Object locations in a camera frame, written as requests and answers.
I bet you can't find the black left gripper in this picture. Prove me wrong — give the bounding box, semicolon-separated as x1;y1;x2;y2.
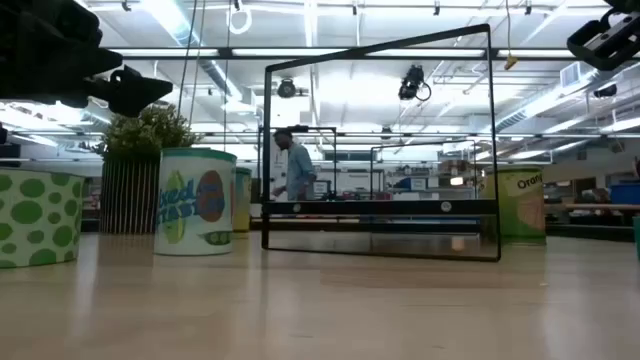
0;0;174;119

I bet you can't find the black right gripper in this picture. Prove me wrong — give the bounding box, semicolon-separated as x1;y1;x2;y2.
566;0;640;72

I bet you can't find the green polka dot can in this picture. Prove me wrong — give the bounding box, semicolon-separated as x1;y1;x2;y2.
0;167;85;270

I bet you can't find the mixed vegetables label can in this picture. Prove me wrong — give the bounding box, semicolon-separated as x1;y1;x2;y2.
153;147;238;257

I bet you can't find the green Orange label can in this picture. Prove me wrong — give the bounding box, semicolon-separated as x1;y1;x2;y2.
478;166;547;246

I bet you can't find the yellow label can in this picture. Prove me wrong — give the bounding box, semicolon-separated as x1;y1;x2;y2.
232;166;253;234

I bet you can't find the white ceiling air vent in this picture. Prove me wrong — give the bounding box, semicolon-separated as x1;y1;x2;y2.
559;61;582;89

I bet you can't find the yellow hanging power plug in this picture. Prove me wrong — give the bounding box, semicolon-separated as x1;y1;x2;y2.
503;0;520;71

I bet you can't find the overhead LED light bar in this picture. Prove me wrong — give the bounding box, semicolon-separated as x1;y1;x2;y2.
99;46;640;62

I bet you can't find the artificial plant in striped pot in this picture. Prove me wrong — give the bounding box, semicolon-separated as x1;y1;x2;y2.
92;103;202;235

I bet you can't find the blue storage bin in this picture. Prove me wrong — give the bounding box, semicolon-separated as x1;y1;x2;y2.
608;182;640;206

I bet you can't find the background workbench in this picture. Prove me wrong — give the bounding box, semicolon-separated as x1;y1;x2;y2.
544;201;640;242

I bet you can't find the black round ceiling fixture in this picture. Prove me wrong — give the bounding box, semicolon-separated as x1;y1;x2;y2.
276;77;298;100

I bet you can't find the person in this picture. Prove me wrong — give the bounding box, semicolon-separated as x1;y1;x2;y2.
271;128;319;202

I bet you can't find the black hanging cable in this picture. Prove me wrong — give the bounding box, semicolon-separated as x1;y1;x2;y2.
188;0;207;126
177;0;199;119

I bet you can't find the white hanging ring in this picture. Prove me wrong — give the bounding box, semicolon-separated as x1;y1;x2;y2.
227;3;254;36

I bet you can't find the black overhead camera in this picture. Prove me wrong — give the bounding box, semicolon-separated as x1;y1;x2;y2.
397;63;432;103

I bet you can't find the wooden shelf with black frame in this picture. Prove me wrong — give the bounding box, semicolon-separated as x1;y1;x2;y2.
260;23;503;263

